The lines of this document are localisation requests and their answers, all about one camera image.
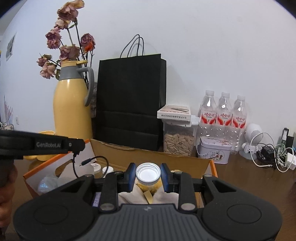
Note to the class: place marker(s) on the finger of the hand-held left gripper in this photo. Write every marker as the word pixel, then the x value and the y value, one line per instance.
pixel 76 144

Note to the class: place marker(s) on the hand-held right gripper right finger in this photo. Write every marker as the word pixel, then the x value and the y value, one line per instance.
pixel 164 174

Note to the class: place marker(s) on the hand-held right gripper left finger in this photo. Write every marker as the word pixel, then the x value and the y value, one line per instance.
pixel 131 173

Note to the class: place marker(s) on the red cardboard box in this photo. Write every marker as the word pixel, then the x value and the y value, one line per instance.
pixel 161 160

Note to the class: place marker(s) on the yellow white plush toy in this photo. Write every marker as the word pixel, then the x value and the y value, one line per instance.
pixel 141 185

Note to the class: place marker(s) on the large ribbed white bottle cap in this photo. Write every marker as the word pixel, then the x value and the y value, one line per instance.
pixel 148 173

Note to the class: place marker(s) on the white cloth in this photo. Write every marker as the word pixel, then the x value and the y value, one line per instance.
pixel 129 197

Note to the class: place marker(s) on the yellow wooden block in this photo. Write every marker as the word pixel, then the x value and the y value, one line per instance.
pixel 148 197

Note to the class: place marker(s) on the small white jar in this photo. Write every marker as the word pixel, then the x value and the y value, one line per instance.
pixel 95 167

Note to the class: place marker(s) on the plastic bag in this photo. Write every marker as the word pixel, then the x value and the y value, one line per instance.
pixel 47 184

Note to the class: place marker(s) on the person's left hand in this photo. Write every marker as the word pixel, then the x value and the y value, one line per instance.
pixel 5 204

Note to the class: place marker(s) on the yellow mug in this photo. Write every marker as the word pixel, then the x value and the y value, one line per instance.
pixel 44 157

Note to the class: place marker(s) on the clear seed container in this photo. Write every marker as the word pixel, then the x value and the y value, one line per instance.
pixel 178 141

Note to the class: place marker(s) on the yellow thermos jug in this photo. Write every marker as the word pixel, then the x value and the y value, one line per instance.
pixel 70 106

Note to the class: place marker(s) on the printed tin box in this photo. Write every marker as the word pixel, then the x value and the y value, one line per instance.
pixel 214 150

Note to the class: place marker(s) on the black paper bag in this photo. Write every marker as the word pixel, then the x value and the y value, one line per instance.
pixel 129 97

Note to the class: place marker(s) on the clear water bottle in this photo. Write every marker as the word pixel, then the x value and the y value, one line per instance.
pixel 224 118
pixel 239 120
pixel 208 115

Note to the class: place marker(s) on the dried pink flower bouquet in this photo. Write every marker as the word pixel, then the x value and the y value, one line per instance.
pixel 67 52

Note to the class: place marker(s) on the white charger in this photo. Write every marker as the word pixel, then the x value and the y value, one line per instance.
pixel 291 161

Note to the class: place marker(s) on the black upright device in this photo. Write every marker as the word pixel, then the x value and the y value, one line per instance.
pixel 287 139

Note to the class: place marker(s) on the purple wall decal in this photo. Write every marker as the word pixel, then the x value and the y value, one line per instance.
pixel 8 111

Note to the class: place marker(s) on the wall poster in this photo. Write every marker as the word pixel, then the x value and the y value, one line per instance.
pixel 11 46

